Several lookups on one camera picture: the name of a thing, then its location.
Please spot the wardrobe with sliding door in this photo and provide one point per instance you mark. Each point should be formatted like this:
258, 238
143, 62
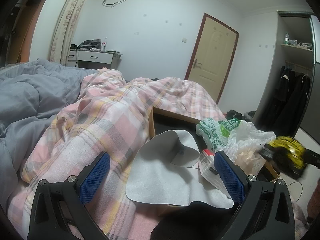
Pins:
302, 56

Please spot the red white tissue pack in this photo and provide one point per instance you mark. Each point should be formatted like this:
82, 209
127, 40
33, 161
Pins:
209, 172

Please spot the black tray on desk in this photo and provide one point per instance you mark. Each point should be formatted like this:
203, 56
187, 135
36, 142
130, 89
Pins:
89, 44

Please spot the plastic bottle on desk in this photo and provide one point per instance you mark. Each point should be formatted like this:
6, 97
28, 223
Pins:
103, 44

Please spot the black hanging clothes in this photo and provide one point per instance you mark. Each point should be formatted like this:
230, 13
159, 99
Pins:
291, 95

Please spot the dark clothes pile on floor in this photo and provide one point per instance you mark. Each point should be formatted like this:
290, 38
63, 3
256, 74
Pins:
248, 116

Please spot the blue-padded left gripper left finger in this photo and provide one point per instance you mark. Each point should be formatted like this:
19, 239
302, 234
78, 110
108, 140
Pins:
58, 206

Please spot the green white plastic bag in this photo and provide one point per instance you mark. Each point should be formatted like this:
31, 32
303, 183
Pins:
232, 136

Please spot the beige door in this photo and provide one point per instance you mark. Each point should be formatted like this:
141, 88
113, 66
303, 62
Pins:
212, 56

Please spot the black yellow wipes pack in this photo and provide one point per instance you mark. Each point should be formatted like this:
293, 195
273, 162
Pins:
286, 154

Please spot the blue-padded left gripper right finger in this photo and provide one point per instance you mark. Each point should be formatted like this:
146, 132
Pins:
265, 209

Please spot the white bedside desk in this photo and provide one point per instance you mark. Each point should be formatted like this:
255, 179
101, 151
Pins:
93, 59

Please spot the white grey cloth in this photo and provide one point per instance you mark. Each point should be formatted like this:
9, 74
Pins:
165, 171

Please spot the clear snack bag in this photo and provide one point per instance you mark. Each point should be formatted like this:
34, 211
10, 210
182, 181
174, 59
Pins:
250, 161

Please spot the bottle on wardrobe shelf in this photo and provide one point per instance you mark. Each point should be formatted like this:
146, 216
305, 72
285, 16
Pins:
287, 38

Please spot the grey duvet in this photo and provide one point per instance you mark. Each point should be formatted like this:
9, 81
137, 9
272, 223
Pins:
31, 96

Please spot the pink plaid quilt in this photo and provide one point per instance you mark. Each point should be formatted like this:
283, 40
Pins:
112, 116

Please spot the floral beige curtain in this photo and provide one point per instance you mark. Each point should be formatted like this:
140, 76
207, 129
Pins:
64, 31

